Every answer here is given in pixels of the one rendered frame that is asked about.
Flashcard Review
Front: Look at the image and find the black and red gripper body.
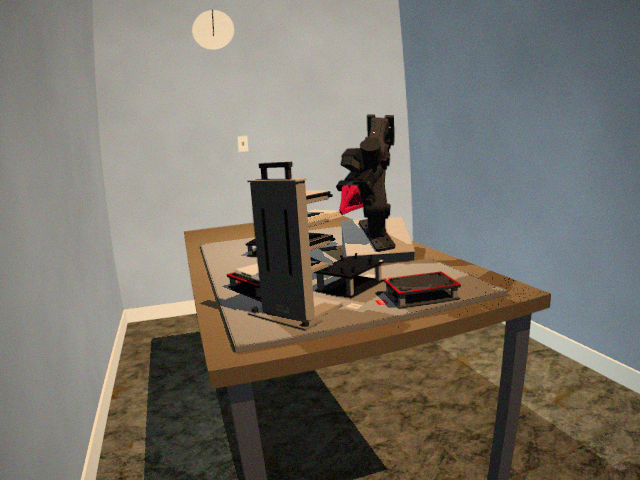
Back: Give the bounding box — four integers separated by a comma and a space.
336, 180, 377, 206

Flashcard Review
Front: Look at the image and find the black rectangular frame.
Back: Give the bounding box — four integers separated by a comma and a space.
245, 239, 257, 257

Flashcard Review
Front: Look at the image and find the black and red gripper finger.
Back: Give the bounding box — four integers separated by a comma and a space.
339, 186, 354, 211
340, 186, 364, 215

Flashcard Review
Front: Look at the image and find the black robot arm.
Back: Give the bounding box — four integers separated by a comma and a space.
340, 114, 396, 252

